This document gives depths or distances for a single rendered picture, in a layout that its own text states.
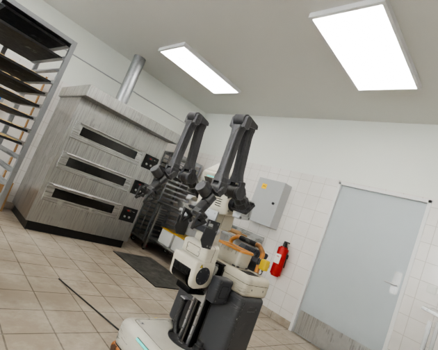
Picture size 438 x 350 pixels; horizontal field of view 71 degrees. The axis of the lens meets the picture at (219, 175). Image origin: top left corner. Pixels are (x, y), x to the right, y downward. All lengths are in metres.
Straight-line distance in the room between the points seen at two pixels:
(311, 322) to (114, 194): 3.24
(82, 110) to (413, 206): 4.29
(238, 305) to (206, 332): 0.28
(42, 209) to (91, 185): 0.68
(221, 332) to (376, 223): 2.77
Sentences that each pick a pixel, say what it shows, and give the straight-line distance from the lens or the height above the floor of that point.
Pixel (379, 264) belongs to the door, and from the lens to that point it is 4.20.
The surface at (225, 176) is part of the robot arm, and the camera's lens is 1.57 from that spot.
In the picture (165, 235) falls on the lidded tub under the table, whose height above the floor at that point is 0.38.
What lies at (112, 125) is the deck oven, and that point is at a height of 1.69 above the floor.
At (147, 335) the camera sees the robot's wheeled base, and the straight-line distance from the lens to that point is 2.08.
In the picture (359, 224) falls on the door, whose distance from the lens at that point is 4.35.
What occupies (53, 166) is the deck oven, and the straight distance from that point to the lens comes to 4.54.
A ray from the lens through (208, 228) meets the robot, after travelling 1.74.
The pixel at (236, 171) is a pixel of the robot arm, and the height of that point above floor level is 1.33.
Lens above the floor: 1.11
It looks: 6 degrees up
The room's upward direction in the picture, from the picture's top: 21 degrees clockwise
